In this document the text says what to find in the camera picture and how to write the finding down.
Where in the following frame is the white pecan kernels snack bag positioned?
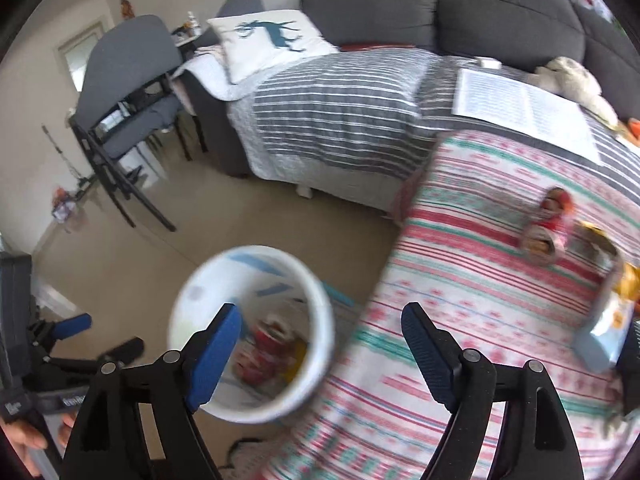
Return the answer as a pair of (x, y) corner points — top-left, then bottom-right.
(232, 313), (308, 388)

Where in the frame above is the yellow wrapper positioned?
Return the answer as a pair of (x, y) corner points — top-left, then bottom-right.
(614, 262), (640, 304)

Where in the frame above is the white plastic trash bin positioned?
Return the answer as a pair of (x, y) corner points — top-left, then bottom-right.
(167, 245), (335, 425)

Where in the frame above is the person's left hand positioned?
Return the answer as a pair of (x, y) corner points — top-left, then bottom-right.
(1, 413), (77, 478)

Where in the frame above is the light blue snack bag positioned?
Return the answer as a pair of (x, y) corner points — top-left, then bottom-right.
(573, 263), (635, 374)

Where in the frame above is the patterned christmas tablecloth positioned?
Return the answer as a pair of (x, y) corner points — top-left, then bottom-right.
(260, 131), (639, 479)

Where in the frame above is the brown torn foil wrapper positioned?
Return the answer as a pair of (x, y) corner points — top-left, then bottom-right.
(575, 220), (620, 268)

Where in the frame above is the grey folding chair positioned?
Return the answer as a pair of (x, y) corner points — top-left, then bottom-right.
(68, 14), (192, 232)

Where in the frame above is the white printed paper sheet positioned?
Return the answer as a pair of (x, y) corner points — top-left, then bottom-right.
(452, 68), (603, 166)

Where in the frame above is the white plush toy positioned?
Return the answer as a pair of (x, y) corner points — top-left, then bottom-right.
(523, 56), (618, 129)

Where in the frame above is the grey striped quilt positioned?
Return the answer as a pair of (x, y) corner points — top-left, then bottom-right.
(172, 48), (639, 209)

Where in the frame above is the white deer pillow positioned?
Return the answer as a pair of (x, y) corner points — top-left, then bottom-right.
(207, 10), (338, 84)

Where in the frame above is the dark grey sofa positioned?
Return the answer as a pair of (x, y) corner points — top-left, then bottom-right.
(177, 0), (640, 179)

